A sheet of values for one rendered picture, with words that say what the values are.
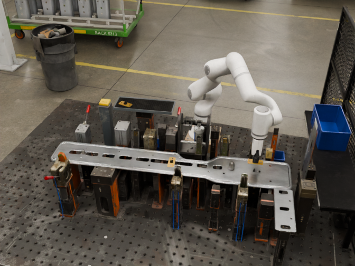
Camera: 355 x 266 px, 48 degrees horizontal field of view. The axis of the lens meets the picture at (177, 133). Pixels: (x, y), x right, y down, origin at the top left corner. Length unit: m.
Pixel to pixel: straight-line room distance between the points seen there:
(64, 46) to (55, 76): 0.41
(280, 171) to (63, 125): 1.74
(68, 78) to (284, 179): 3.47
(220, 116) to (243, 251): 2.49
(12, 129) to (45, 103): 0.56
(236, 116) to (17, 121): 2.43
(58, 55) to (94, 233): 2.97
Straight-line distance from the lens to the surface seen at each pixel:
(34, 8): 7.00
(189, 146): 2.48
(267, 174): 2.29
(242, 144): 2.97
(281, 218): 2.07
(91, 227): 2.42
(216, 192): 2.15
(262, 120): 2.04
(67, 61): 5.04
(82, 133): 2.52
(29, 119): 4.77
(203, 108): 2.73
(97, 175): 2.23
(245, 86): 2.11
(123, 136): 2.43
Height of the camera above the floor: 2.48
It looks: 36 degrees down
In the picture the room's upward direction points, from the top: straight up
